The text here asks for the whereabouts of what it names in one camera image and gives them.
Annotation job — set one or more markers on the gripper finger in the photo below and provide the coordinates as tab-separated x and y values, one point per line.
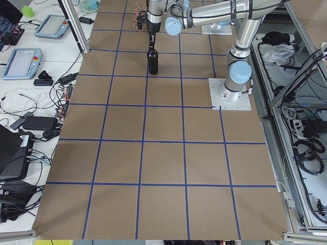
152	39

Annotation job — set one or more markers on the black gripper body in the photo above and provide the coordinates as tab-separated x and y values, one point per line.
153	27

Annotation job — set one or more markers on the dark wine bottle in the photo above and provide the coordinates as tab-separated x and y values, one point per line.
152	59

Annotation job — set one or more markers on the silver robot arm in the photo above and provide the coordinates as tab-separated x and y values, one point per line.
180	16

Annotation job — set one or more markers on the blue teach pendant upper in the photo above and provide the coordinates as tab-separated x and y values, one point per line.
53	26

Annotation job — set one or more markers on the blue teach pendant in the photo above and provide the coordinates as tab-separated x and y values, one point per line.
23	63
53	26

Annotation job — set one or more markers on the black small device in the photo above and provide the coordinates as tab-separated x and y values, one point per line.
44	79

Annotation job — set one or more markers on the green cube object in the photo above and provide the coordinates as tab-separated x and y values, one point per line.
28	11

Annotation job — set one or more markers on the crumpled white cloth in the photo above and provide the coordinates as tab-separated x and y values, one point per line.
279	54

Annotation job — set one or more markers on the blue teach pendant lower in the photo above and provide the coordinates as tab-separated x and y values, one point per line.
23	63

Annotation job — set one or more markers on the black power brick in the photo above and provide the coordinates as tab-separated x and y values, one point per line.
39	123

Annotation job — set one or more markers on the black laptop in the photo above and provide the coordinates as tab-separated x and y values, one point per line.
15	150

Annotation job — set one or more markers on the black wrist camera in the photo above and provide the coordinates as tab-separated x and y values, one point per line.
141	21

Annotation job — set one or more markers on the copper wire wine basket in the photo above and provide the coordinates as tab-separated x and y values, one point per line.
141	7

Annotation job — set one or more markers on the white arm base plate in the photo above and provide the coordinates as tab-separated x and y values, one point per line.
223	99
217	29

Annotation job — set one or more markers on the aluminium frame post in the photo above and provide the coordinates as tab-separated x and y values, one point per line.
72	18

